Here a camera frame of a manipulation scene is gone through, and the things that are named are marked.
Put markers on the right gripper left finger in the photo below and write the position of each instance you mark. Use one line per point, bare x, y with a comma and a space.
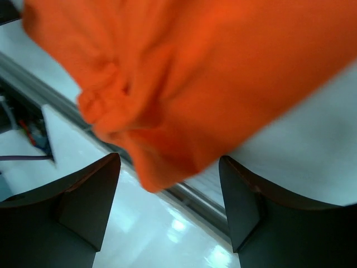
62, 223

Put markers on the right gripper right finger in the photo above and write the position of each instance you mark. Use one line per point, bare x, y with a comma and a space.
270, 226

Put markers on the orange t shirt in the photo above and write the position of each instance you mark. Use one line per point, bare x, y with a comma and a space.
177, 84

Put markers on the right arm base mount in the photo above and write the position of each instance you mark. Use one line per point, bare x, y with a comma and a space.
21, 114

